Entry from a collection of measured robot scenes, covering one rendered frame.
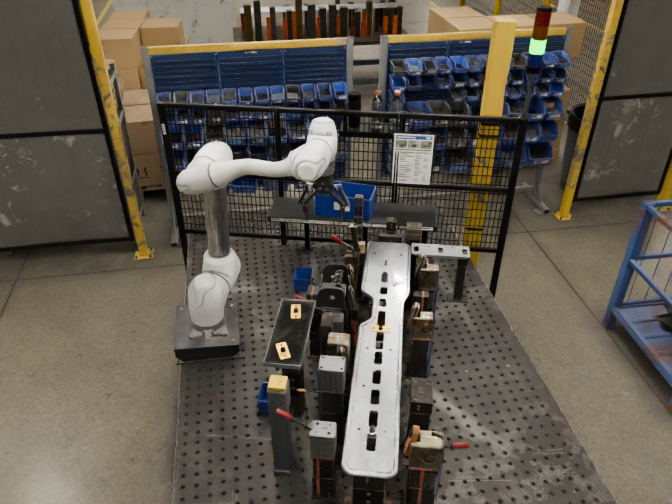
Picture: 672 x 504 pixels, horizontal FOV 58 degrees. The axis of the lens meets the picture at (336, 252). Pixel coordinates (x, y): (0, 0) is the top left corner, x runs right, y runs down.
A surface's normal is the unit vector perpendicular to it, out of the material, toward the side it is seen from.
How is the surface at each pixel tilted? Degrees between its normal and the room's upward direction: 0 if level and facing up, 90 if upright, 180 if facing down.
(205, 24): 90
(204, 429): 0
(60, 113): 92
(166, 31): 90
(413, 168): 90
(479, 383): 0
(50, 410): 0
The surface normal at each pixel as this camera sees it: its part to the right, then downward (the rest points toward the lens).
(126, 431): 0.00, -0.82
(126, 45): 0.09, 0.57
